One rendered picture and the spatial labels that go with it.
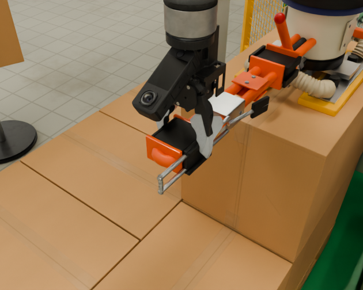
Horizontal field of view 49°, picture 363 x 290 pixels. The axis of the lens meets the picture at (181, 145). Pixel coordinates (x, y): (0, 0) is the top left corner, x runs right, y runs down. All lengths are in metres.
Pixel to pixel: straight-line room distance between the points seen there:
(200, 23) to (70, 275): 0.83
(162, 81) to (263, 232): 0.71
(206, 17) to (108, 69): 2.65
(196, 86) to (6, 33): 1.49
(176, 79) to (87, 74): 2.61
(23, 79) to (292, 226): 2.52
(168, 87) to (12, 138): 2.07
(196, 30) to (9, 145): 2.07
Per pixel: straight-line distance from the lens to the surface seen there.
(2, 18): 1.97
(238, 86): 0.84
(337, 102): 1.07
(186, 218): 1.27
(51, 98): 2.93
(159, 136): 0.67
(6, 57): 2.03
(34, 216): 1.36
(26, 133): 2.59
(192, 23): 0.55
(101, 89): 2.94
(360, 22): 2.81
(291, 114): 1.02
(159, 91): 0.56
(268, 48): 0.98
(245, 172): 1.06
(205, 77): 0.60
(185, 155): 0.64
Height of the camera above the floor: 1.52
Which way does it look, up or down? 40 degrees down
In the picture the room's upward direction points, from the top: straight up
